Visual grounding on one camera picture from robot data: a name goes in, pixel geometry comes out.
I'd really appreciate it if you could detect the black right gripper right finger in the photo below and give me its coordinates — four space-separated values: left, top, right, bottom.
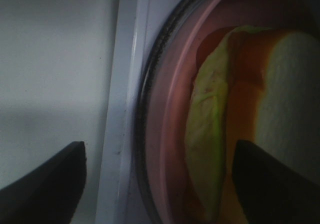
232 140 320 223

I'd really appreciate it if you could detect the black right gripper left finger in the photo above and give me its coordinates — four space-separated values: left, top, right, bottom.
0 141 87 223

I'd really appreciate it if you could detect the white bread sandwich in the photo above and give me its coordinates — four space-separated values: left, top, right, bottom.
184 26 320 223

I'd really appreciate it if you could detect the pink round plate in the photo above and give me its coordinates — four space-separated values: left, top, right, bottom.
145 0 320 223

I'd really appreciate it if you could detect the white microwave oven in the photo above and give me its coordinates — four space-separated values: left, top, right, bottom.
0 0 180 223

